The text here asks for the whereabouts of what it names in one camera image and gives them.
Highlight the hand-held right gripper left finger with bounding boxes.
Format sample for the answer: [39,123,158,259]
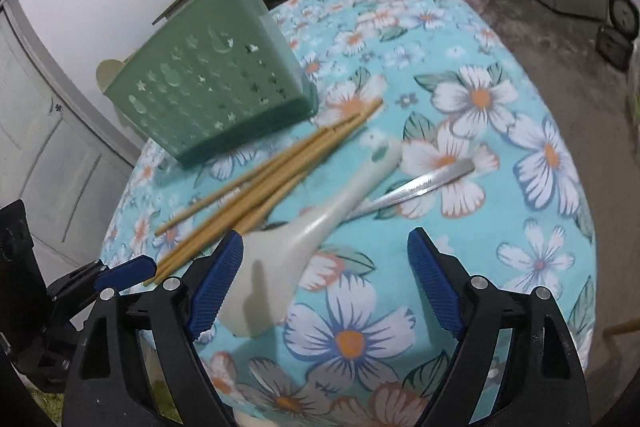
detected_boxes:
[62,229,246,427]

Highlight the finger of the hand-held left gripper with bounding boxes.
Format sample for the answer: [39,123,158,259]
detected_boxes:
[47,256,157,313]

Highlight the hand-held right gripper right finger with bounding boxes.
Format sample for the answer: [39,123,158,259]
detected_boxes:
[406,227,592,427]

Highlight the green perforated utensil holder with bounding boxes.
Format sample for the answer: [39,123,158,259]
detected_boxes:
[102,0,318,168]

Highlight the blue floral tablecloth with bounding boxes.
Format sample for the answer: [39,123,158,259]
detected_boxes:
[100,0,598,427]

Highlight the cream plastic spoon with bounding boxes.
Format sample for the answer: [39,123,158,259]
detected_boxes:
[96,58,127,96]

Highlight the wooden bar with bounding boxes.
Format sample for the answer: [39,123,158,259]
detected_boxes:
[602,319,640,338]

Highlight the black box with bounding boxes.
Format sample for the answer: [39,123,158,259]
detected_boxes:
[597,27,631,70]

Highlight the black wheel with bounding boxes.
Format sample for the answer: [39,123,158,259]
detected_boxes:
[607,0,640,42]

